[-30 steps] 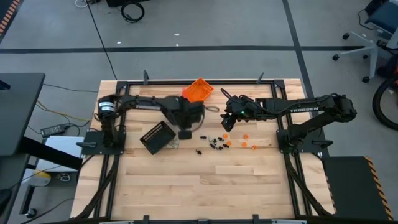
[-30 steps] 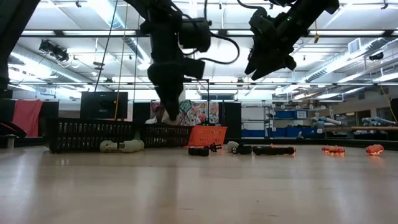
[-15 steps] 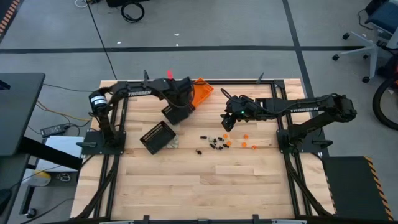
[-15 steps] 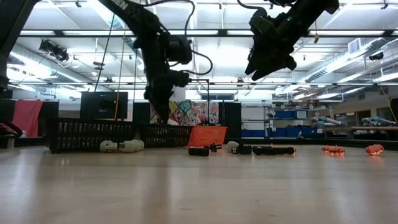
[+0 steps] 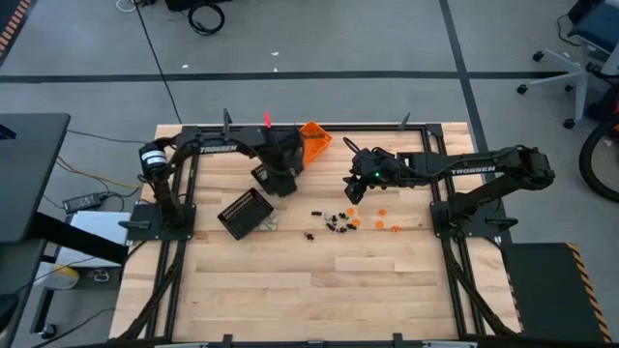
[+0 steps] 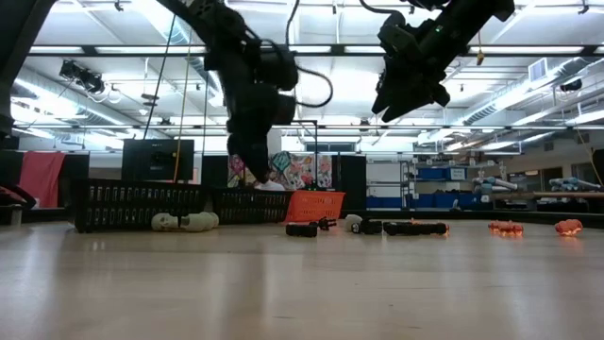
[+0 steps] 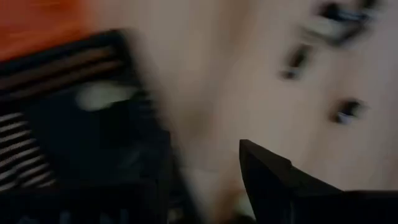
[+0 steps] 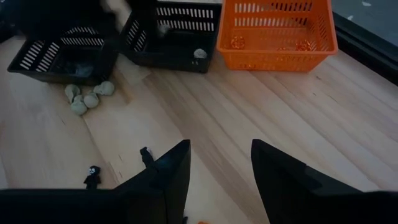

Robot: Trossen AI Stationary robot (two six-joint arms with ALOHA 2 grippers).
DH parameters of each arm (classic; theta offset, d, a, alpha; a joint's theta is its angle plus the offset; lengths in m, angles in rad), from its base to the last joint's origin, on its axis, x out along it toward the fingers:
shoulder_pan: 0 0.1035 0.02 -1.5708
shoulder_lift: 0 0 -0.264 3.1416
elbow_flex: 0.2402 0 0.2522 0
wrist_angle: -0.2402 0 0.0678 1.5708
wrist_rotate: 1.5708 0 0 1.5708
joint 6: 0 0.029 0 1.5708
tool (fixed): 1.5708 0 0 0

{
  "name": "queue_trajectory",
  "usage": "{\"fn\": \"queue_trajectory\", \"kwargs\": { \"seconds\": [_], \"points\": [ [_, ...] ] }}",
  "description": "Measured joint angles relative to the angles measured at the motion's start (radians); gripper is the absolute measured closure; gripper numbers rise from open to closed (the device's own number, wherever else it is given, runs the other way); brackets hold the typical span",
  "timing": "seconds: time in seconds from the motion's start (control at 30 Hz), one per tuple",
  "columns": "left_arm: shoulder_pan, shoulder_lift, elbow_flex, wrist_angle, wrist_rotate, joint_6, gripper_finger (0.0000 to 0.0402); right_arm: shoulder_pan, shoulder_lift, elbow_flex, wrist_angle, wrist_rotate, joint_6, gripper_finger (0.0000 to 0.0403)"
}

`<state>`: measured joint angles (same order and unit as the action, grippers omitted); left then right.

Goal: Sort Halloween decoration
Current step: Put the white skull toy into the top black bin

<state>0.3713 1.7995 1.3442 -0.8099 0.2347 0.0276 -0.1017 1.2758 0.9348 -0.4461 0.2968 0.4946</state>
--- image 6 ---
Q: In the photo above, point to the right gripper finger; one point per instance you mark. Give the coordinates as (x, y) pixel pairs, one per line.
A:
(408, 106)
(383, 94)

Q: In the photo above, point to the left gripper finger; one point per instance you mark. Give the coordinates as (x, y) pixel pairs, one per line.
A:
(258, 156)
(236, 143)

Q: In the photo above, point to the black plastic basket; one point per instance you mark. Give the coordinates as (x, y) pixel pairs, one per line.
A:
(250, 205)
(122, 203)

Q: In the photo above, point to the beige plastic skull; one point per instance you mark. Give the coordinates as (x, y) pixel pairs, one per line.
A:
(165, 222)
(194, 223)
(214, 219)
(350, 221)

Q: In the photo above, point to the orange translucent pumpkin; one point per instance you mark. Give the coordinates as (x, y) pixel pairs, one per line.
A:
(415, 220)
(494, 228)
(513, 229)
(569, 227)

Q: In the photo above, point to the pale robot arm on bench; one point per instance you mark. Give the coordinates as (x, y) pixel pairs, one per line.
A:
(573, 184)
(495, 184)

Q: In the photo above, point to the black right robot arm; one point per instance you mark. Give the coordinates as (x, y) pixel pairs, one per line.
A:
(472, 21)

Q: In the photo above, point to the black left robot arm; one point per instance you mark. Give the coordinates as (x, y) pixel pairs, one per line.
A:
(21, 56)

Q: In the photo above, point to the black cabinet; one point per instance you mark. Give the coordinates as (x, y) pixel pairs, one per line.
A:
(214, 172)
(349, 181)

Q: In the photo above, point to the colourful patchwork quilt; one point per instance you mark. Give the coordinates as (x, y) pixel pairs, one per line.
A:
(297, 172)

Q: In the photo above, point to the blue storage bin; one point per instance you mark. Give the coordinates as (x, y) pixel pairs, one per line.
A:
(439, 200)
(436, 174)

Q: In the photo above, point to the orange plastic basket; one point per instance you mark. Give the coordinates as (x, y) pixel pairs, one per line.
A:
(316, 205)

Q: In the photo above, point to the black monitor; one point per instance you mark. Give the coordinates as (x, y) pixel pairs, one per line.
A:
(158, 160)

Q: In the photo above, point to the white air vent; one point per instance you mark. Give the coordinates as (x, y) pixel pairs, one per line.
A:
(538, 69)

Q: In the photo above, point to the black rig beam with lights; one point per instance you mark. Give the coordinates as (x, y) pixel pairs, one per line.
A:
(118, 49)

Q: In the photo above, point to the black partition panel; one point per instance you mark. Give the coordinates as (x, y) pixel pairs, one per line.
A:
(76, 175)

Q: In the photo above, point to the wooden workbench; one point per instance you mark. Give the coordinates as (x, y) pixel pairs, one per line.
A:
(547, 194)

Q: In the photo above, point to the red cloth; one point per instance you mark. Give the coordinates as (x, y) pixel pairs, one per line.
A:
(42, 177)

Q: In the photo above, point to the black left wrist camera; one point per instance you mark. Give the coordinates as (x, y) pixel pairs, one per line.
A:
(278, 68)

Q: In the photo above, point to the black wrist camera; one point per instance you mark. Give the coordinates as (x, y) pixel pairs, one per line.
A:
(394, 33)
(278, 68)

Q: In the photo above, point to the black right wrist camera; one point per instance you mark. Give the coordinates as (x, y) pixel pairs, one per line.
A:
(394, 33)

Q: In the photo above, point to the black metal stand frame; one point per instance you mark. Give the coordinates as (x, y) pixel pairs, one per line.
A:
(315, 156)

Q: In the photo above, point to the black aluminium table frame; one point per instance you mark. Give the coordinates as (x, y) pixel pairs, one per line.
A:
(472, 215)

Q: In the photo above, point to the small black camera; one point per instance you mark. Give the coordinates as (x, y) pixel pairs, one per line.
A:
(571, 85)

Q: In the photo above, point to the grey metal post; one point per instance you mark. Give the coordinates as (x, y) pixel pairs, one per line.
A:
(16, 216)

